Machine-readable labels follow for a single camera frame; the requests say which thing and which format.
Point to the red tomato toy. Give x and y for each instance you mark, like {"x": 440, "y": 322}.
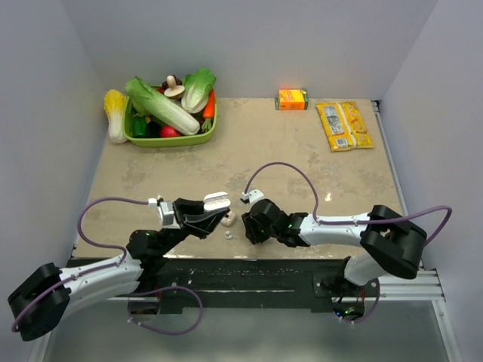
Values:
{"x": 169, "y": 132}

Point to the orange carrot toy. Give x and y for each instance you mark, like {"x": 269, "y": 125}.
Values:
{"x": 208, "y": 113}

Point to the green pepper toy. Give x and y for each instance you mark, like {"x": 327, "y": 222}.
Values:
{"x": 139, "y": 124}

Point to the white oval charging case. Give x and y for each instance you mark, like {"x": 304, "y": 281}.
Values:
{"x": 216, "y": 201}

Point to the yellow snack package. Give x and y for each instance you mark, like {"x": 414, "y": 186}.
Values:
{"x": 344, "y": 126}

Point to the small green cabbage toy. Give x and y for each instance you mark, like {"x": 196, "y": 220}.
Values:
{"x": 198, "y": 86}

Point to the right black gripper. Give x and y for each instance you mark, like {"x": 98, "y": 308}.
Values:
{"x": 250, "y": 230}

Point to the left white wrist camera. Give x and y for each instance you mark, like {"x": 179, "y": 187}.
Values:
{"x": 165, "y": 212}

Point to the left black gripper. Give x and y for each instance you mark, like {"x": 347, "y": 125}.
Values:
{"x": 203, "y": 224}

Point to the orange green small box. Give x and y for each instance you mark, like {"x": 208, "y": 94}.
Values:
{"x": 292, "y": 99}

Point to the yellow cabbage toy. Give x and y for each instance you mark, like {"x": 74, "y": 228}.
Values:
{"x": 115, "y": 104}

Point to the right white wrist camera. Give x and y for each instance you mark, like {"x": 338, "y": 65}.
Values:
{"x": 252, "y": 197}

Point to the green plastic basket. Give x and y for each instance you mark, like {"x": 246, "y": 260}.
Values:
{"x": 196, "y": 139}

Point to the beige mushroom toy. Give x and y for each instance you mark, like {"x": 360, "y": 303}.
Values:
{"x": 174, "y": 90}

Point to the dark eggplant toy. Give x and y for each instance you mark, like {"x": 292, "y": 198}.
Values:
{"x": 153, "y": 130}

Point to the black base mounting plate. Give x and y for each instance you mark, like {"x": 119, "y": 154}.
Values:
{"x": 264, "y": 283}

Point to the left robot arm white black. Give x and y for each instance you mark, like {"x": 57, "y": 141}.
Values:
{"x": 51, "y": 293}

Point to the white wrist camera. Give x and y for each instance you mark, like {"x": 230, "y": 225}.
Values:
{"x": 252, "y": 197}
{"x": 165, "y": 212}

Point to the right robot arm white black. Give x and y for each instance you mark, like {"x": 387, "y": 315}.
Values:
{"x": 391, "y": 244}

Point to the large napa cabbage toy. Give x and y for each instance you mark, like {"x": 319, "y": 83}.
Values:
{"x": 148, "y": 101}

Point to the beige small charging case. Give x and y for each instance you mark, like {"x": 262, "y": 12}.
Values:
{"x": 229, "y": 219}

